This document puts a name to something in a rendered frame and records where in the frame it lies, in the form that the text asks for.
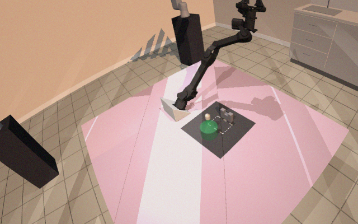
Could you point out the green glass bottle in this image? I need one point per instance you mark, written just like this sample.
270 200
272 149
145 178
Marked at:
208 129

